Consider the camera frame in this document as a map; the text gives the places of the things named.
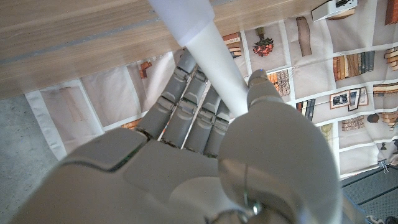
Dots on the metal backdrop clip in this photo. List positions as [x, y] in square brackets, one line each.
[384, 166]

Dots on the printed bookshelf backdrop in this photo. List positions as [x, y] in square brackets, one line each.
[348, 37]

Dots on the dark grey partition panel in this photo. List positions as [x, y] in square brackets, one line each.
[373, 196]

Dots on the white PVC pipe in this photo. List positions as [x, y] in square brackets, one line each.
[217, 68]

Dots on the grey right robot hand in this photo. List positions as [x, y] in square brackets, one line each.
[161, 180]

